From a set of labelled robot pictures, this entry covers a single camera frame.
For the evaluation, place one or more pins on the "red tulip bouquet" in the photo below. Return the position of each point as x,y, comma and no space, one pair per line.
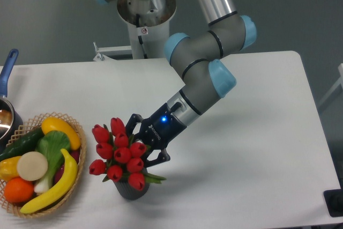
121,158

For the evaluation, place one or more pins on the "green cucumber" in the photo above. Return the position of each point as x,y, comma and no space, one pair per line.
24,144

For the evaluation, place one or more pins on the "dark grey ribbed vase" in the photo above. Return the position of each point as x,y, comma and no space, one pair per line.
128,192

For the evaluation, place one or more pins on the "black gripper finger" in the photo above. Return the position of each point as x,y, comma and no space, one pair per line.
132,122
162,157

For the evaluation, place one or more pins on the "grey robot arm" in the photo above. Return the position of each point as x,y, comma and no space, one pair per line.
197,61

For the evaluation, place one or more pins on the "yellow banana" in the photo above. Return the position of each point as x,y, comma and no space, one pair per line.
58,190

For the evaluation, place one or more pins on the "small yellow pepper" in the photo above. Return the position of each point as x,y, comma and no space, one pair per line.
9,168

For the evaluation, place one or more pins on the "orange fruit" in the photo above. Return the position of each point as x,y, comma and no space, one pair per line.
18,190

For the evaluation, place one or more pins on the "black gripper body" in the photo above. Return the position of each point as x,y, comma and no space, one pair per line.
161,127

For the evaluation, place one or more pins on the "white frame at right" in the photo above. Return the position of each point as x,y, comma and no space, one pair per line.
334,91

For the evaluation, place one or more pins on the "blue handled saucepan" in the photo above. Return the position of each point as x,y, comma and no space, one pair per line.
10,119

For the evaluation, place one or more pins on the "black device at edge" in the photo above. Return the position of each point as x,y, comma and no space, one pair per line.
333,200

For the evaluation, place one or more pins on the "green bok choy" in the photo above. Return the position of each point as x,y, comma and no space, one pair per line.
50,146

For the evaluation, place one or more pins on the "dark red fruit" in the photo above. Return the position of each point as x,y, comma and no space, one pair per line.
75,155

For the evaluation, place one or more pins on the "woven wicker basket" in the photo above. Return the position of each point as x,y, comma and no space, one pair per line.
28,126

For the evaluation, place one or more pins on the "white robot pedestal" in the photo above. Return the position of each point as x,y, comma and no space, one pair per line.
146,42

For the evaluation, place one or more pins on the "beige round disc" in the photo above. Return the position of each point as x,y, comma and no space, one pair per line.
32,166

